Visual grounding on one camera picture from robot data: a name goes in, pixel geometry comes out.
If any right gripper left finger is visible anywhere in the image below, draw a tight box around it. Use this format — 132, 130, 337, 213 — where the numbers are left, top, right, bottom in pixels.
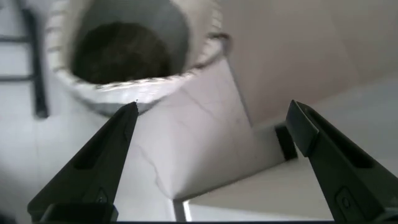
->
27, 101, 139, 222

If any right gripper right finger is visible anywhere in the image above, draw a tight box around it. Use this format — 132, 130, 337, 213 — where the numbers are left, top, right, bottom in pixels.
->
285, 99, 398, 222

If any black clothes rack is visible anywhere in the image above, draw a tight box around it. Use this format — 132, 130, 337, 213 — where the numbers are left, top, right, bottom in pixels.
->
0, 7, 50, 119

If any white laundry basket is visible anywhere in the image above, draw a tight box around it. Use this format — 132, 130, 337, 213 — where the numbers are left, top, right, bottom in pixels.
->
45, 0, 233, 118

